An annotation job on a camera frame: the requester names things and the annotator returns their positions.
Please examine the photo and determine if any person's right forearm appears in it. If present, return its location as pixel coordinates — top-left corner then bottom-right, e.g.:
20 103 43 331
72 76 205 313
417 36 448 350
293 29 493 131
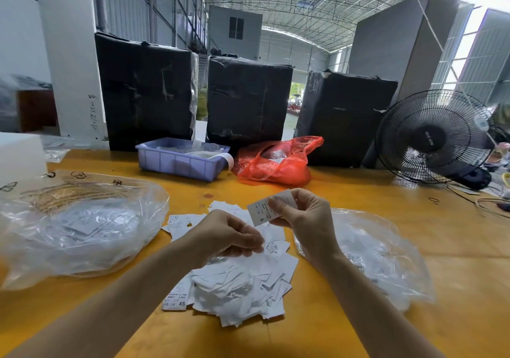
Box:
317 250 444 358

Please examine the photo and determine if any clear plastic bag black print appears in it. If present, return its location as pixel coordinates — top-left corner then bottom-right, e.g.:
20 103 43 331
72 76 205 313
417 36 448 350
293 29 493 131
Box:
293 208 436 311

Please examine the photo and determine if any white foam box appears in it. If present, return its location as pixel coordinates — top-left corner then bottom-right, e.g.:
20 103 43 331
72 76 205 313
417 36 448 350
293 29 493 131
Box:
0 132 49 188

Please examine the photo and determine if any white pillar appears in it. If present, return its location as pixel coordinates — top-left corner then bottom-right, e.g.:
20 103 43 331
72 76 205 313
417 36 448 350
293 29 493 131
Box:
30 0 108 141

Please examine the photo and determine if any pile of white labels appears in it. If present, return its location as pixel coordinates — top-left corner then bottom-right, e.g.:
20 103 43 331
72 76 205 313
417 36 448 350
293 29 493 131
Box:
161 201 300 328

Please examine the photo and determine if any black table fan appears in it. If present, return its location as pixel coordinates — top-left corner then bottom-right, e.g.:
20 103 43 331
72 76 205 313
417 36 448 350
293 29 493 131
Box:
375 89 497 189

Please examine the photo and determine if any bundle of cables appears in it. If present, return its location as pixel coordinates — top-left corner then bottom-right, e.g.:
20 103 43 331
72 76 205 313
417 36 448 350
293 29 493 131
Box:
446 180 510 215

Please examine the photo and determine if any person's left hand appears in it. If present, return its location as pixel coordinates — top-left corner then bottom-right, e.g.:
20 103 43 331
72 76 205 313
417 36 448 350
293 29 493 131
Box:
182 209 266 269

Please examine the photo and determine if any large clear bag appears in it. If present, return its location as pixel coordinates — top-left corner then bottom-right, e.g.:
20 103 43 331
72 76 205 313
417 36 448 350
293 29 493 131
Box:
0 172 171 291

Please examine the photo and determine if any grey cabin with window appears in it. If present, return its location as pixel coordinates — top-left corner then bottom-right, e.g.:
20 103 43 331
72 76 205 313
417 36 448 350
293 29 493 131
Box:
207 5 264 60

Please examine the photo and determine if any red plastic bag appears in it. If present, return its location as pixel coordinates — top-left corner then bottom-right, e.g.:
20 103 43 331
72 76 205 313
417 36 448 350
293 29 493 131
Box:
233 136 325 187

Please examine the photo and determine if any blue plastic bin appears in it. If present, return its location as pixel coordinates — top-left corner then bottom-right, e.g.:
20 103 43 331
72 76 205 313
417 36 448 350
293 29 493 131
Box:
135 137 234 182

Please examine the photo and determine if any white paper label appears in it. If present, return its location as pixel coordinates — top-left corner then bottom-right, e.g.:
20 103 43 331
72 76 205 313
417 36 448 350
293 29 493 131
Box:
248 195 282 227

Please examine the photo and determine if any large black wrapped bale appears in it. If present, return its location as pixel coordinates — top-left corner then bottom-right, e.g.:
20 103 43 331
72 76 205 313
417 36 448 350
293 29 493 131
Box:
94 32 200 153
295 70 398 169
206 55 294 149

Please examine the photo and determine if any person's right hand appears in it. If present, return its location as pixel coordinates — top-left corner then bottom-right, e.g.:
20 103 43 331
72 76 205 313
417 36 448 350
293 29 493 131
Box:
269 188 345 269

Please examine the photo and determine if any person's left forearm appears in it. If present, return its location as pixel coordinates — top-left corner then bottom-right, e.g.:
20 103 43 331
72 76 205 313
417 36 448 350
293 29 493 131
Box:
8 246 202 358

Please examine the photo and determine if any brown wooden cabinet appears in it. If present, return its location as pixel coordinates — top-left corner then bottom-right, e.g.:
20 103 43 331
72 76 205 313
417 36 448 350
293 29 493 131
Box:
16 89 59 133

